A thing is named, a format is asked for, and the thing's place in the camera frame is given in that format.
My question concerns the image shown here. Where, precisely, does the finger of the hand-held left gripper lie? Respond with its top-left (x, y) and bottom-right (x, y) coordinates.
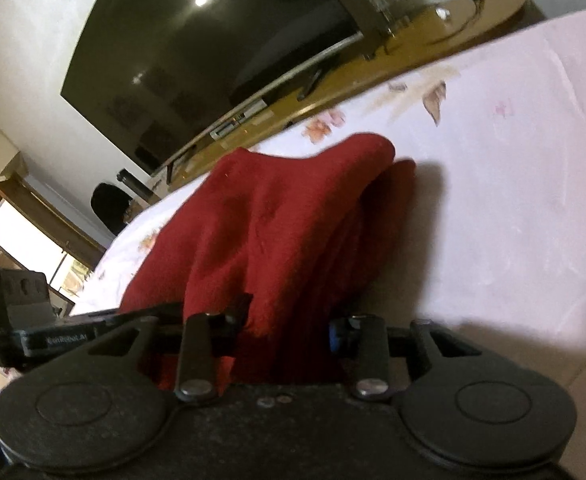
top-left (69, 302), bottom-right (185, 326)

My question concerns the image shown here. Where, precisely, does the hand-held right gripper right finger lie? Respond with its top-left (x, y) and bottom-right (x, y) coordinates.
top-left (327, 313), bottom-right (480, 403)

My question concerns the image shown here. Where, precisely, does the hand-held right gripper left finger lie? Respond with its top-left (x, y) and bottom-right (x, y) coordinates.
top-left (90, 294), bottom-right (254, 407)

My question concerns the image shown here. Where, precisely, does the red knit garment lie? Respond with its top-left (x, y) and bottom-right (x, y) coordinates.
top-left (118, 132), bottom-right (417, 397)

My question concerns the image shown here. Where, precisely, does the bright window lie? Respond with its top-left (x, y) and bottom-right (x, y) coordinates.
top-left (0, 199), bottom-right (76, 292)

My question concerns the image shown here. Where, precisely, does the black chair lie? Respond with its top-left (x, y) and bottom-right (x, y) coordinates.
top-left (90, 182), bottom-right (134, 237)

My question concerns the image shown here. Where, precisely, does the dark thermos bottle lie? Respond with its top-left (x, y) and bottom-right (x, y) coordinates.
top-left (116, 170), bottom-right (150, 202)

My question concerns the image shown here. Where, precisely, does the silver set-top box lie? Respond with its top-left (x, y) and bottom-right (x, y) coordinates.
top-left (209, 100), bottom-right (270, 142)

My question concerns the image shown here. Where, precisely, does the white floral bed sheet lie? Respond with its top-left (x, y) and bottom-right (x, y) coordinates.
top-left (68, 9), bottom-right (586, 413)

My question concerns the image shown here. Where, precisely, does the black remote control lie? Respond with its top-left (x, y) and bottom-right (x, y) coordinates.
top-left (297, 67), bottom-right (325, 102)

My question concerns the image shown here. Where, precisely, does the black flat screen television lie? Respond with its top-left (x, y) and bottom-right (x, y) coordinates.
top-left (60, 0), bottom-right (365, 177)

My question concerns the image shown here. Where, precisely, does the wooden television stand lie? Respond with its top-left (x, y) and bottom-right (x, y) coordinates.
top-left (148, 0), bottom-right (530, 197)

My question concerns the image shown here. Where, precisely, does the thin dark cable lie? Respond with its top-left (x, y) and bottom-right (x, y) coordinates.
top-left (432, 0), bottom-right (505, 47)

